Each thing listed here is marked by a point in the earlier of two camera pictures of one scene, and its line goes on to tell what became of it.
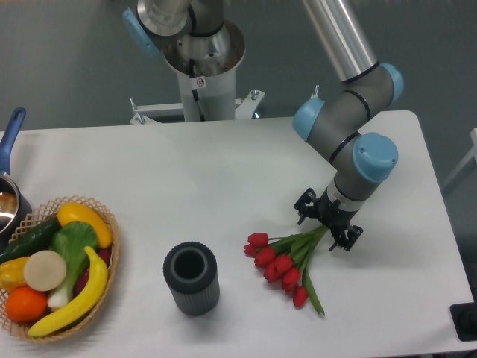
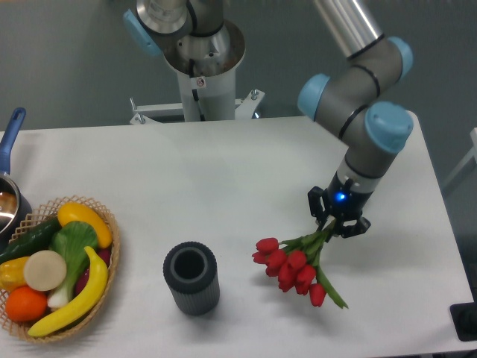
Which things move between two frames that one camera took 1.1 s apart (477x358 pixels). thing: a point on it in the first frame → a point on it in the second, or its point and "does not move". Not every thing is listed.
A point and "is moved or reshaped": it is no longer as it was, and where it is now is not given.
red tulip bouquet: [284, 260] is moved or reshaped
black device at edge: [465, 318] does not move
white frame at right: [472, 153] does not move
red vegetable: [102, 253] does not move
